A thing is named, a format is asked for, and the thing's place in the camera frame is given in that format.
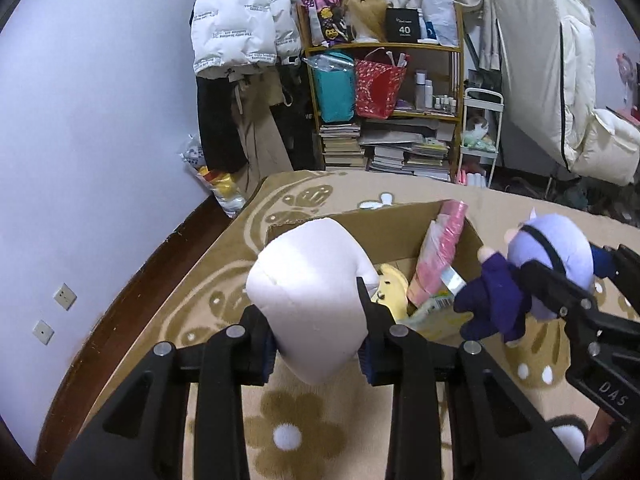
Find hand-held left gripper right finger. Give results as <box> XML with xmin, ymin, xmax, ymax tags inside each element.
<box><xmin>356</xmin><ymin>276</ymin><xmax>583</xmax><ymax>480</ymax></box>

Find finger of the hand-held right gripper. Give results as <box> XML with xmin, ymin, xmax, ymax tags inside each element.
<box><xmin>590</xmin><ymin>244</ymin><xmax>640</xmax><ymax>318</ymax></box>
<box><xmin>520</xmin><ymin>259</ymin><xmax>601</xmax><ymax>322</ymax></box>

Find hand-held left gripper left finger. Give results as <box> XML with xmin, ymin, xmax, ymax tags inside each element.
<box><xmin>52</xmin><ymin>305</ymin><xmax>276</xmax><ymax>480</ymax></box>

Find purple plush doll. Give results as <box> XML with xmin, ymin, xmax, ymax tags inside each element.
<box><xmin>452</xmin><ymin>207</ymin><xmax>598</xmax><ymax>345</ymax></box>

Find white plush toy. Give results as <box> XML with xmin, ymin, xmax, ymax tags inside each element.
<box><xmin>245</xmin><ymin>217</ymin><xmax>381</xmax><ymax>386</ymax></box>

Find brown cardboard box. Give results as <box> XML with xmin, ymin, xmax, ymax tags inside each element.
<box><xmin>265</xmin><ymin>200</ymin><xmax>488</xmax><ymax>351</ymax></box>

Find person's right hand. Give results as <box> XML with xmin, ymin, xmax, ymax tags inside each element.
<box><xmin>586</xmin><ymin>406</ymin><xmax>621</xmax><ymax>453</ymax></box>

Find beige flower patterned rug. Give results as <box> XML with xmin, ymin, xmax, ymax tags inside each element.
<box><xmin>35</xmin><ymin>169</ymin><xmax>640</xmax><ymax>480</ymax></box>

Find yellow plush toy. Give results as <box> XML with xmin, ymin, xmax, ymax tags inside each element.
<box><xmin>372</xmin><ymin>264</ymin><xmax>416</xmax><ymax>322</ymax></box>

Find yellow green snack packet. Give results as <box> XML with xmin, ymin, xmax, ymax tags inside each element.
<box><xmin>407</xmin><ymin>295</ymin><xmax>473</xmax><ymax>346</ymax></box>

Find dark clothes pile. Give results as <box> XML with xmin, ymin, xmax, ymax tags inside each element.
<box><xmin>500</xmin><ymin>175</ymin><xmax>640</xmax><ymax>222</ymax></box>

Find pink striped packet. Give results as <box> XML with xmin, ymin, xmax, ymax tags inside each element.
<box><xmin>407</xmin><ymin>200</ymin><xmax>468</xmax><ymax>306</ymax></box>

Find pale green packets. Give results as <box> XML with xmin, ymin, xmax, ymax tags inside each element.
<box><xmin>460</xmin><ymin>130</ymin><xmax>498</xmax><ymax>153</ymax></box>

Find clear bag of toys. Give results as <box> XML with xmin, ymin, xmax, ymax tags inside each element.
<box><xmin>179</xmin><ymin>134</ymin><xmax>247</xmax><ymax>218</ymax></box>

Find white metal cart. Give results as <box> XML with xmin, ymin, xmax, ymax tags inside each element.
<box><xmin>455</xmin><ymin>87</ymin><xmax>504</xmax><ymax>188</ymax></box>

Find pink figure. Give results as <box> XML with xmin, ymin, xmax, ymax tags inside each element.
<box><xmin>616</xmin><ymin>51</ymin><xmax>640</xmax><ymax>111</ymax></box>

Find messy pile of books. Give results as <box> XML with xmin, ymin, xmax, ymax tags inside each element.
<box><xmin>362</xmin><ymin>119</ymin><xmax>456</xmax><ymax>181</ymax></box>

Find beige hanging coat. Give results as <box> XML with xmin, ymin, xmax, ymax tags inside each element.
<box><xmin>232</xmin><ymin>67</ymin><xmax>296</xmax><ymax>188</ymax></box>

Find neat stack of books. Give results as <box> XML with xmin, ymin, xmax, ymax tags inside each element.
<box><xmin>320</xmin><ymin>122</ymin><xmax>366</xmax><ymax>168</ymax></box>

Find black hanging coat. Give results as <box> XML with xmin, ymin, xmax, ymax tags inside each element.
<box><xmin>196</xmin><ymin>77</ymin><xmax>248</xmax><ymax>171</ymax></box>

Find black hanging garment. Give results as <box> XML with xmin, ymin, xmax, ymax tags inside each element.
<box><xmin>272</xmin><ymin>60</ymin><xmax>326</xmax><ymax>171</ymax></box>

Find white tall bottles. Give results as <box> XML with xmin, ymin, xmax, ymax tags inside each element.
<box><xmin>415</xmin><ymin>71</ymin><xmax>436</xmax><ymax>109</ymax></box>

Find wooden shelf rack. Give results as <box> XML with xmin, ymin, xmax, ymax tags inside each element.
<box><xmin>297</xmin><ymin>0</ymin><xmax>466</xmax><ymax>183</ymax></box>

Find teal storage bag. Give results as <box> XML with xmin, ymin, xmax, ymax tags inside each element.
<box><xmin>305</xmin><ymin>52</ymin><xmax>358</xmax><ymax>123</ymax></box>

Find red patterned gift bag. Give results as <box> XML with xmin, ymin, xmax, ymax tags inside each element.
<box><xmin>354</xmin><ymin>49</ymin><xmax>410</xmax><ymax>120</ymax></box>

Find white plastic bag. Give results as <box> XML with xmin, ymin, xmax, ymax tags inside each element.
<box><xmin>420</xmin><ymin>0</ymin><xmax>461</xmax><ymax>48</ymax></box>

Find black cardboard box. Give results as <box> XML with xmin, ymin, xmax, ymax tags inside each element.
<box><xmin>385</xmin><ymin>7</ymin><xmax>423</xmax><ymax>43</ymax></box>

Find blond wig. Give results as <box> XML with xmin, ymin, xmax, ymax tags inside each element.
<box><xmin>345</xmin><ymin>0</ymin><xmax>396</xmax><ymax>43</ymax></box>

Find white puffer jacket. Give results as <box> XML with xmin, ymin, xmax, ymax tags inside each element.
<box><xmin>191</xmin><ymin>0</ymin><xmax>303</xmax><ymax>81</ymax></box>

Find pink black printed bag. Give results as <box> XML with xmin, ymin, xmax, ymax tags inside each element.
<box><xmin>300</xmin><ymin>0</ymin><xmax>353</xmax><ymax>46</ymax></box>

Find white wall socket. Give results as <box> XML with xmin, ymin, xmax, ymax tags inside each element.
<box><xmin>31</xmin><ymin>319</ymin><xmax>56</xmax><ymax>346</ymax></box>
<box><xmin>52</xmin><ymin>283</ymin><xmax>77</xmax><ymax>311</ymax></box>

